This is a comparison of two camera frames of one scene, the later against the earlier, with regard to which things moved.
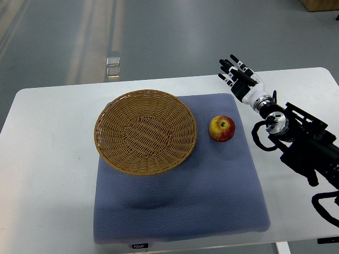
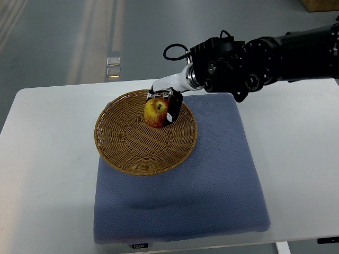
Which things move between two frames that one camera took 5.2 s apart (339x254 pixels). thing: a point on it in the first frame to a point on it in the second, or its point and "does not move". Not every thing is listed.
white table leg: [283, 247] does not move
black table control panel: [328, 240] does not move
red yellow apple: [222, 128] to [155, 112]
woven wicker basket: [145, 132] does not move
